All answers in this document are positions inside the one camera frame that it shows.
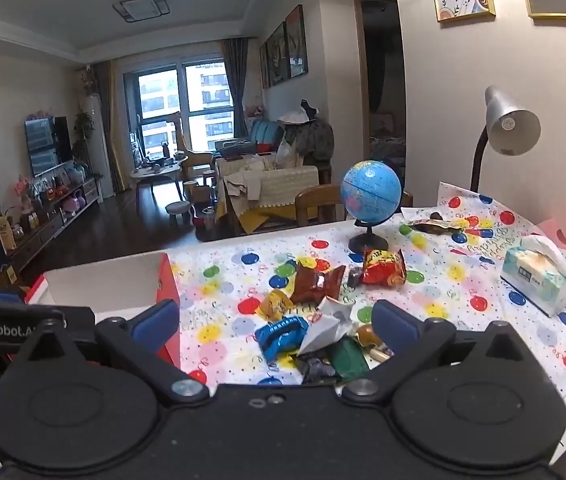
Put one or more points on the flat screen television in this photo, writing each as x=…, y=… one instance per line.
x=48, y=145

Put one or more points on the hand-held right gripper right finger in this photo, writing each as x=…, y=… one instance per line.
x=393, y=325

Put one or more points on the square ceiling light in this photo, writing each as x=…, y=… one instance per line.
x=141, y=7

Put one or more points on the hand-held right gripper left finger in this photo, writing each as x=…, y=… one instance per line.
x=155, y=322

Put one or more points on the large window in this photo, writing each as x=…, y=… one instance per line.
x=158, y=95

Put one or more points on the dark television cabinet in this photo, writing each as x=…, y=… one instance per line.
x=48, y=227

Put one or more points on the green snack packet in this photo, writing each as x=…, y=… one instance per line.
x=350, y=360

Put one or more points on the pink flowers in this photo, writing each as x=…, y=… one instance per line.
x=21, y=190

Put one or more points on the purple candy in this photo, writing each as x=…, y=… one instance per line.
x=315, y=367

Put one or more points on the red snack bag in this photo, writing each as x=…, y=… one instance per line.
x=385, y=267

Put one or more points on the teal sofa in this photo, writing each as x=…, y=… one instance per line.
x=265, y=132

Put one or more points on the beige sausage stick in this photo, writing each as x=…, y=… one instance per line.
x=369, y=336

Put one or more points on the sofa with cream cover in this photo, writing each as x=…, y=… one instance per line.
x=283, y=185

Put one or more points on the white standing air conditioner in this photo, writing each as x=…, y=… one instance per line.
x=100, y=150

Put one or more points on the red and white cardboard box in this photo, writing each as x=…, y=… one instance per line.
x=113, y=280

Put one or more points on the brown gold snack packet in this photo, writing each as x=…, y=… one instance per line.
x=435, y=226

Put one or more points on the balloon print tablecloth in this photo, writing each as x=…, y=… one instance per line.
x=438, y=305

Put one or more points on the wooden armchair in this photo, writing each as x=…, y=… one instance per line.
x=198, y=160

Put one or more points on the small round stool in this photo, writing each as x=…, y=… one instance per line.
x=179, y=208

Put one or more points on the grey and yellow curtain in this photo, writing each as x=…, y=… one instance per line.
x=110, y=125

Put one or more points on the small dark snack packet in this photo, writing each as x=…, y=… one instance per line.
x=354, y=276

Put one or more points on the round coffee table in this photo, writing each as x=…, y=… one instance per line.
x=158, y=172

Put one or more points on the blue desk globe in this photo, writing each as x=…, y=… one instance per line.
x=370, y=187

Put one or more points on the yellow carton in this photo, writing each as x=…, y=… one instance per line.
x=5, y=235

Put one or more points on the blue snack packet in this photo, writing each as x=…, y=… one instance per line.
x=283, y=335

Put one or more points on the dark framed wall picture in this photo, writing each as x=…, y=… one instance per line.
x=264, y=65
x=278, y=55
x=296, y=42

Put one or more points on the green house plant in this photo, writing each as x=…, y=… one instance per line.
x=84, y=125

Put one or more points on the teal tissue box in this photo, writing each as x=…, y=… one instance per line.
x=533, y=280

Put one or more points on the yellow snack packet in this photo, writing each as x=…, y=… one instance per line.
x=275, y=305

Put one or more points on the silver desk lamp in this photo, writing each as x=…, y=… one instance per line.
x=513, y=130

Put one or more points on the brown snack bag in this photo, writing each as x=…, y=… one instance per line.
x=315, y=282

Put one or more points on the white silver snack packet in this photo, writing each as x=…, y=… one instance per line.
x=325, y=332

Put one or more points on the wooden dining chair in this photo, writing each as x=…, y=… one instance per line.
x=313, y=202

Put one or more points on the pile of clothes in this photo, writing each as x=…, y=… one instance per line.
x=313, y=140

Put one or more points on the yellow paper bag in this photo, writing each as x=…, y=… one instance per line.
x=7, y=275

